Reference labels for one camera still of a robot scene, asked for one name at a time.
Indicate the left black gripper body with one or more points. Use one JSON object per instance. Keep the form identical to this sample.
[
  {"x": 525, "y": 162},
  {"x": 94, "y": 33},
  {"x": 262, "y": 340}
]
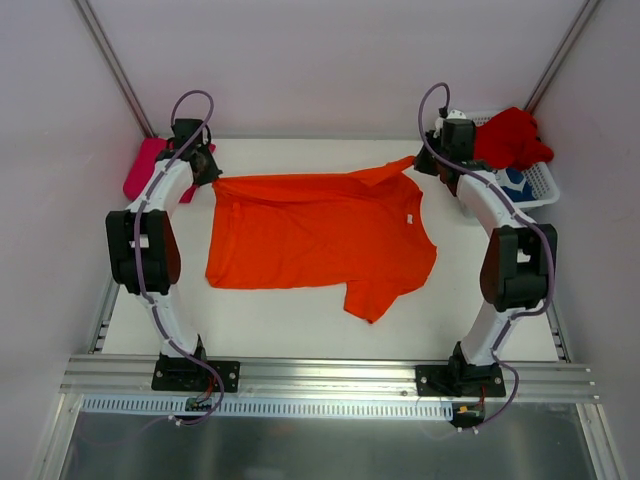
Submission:
[{"x": 208, "y": 170}]

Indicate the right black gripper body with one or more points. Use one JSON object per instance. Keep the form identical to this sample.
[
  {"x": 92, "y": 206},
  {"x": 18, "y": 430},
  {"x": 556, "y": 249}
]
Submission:
[{"x": 425, "y": 161}]

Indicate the orange t shirt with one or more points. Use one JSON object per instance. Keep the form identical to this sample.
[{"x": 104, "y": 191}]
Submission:
[{"x": 362, "y": 229}]

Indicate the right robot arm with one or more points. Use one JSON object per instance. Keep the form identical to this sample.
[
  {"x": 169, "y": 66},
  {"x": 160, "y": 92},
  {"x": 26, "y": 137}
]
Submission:
[{"x": 517, "y": 277}]

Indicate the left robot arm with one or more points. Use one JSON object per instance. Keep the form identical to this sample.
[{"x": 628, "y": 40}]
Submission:
[{"x": 143, "y": 250}]

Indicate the red t shirt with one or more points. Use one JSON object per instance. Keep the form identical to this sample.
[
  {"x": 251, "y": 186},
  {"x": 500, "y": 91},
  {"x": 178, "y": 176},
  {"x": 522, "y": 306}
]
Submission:
[{"x": 511, "y": 140}]

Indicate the folded pink t shirt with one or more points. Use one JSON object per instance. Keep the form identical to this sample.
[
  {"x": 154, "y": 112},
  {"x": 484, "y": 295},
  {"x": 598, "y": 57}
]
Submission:
[{"x": 145, "y": 170}]

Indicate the blue white t shirt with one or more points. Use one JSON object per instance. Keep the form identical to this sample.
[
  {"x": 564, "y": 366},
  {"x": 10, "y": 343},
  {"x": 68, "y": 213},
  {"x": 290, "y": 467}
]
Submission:
[{"x": 515, "y": 185}]

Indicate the white plastic basket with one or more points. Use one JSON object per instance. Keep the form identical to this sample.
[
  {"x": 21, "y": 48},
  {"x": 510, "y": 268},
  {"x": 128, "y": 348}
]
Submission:
[{"x": 539, "y": 176}]

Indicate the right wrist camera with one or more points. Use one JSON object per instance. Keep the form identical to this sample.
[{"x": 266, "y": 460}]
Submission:
[{"x": 445, "y": 114}]

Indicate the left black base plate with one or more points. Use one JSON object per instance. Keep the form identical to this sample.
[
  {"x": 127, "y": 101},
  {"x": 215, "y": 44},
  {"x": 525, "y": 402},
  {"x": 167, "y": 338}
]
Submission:
[{"x": 172, "y": 374}]

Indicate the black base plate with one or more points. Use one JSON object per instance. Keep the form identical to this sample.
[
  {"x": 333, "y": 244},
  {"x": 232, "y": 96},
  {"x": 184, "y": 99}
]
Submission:
[
  {"x": 172, "y": 374},
  {"x": 460, "y": 381}
]

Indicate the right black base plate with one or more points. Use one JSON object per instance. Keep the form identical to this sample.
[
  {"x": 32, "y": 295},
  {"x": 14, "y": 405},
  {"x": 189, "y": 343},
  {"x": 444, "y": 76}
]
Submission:
[{"x": 460, "y": 381}]

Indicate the aluminium mounting rail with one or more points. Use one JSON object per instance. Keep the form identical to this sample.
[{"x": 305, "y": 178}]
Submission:
[{"x": 548, "y": 382}]

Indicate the white slotted cable duct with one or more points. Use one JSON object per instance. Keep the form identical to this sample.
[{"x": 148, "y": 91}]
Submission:
[{"x": 273, "y": 408}]

